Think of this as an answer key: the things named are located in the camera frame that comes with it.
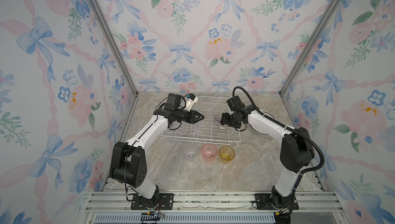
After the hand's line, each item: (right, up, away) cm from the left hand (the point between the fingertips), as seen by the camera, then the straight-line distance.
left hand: (202, 116), depth 81 cm
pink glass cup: (+4, -21, +8) cm, 23 cm away
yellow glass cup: (+14, -22, +6) cm, 27 cm away
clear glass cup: (-6, -22, +8) cm, 24 cm away
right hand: (+14, -4, +10) cm, 17 cm away
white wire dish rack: (+5, -10, +18) cm, 21 cm away
